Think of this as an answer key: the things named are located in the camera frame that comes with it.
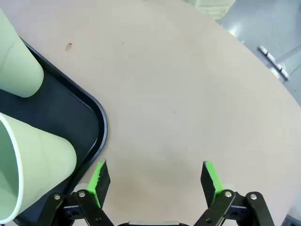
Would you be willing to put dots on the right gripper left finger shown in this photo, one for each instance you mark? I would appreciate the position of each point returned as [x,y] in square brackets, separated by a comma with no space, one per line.
[103,181]

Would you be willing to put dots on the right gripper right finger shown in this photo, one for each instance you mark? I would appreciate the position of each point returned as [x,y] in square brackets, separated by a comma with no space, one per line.
[208,183]

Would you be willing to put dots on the pale green plastic cup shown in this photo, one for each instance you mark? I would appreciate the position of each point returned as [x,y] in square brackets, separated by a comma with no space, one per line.
[42,160]
[18,66]

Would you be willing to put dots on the black plastic serving tray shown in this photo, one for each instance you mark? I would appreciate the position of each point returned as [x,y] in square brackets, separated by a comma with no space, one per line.
[70,113]

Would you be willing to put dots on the grey metal floor bracket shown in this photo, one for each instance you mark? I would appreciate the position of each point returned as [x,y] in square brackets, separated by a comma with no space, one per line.
[274,62]

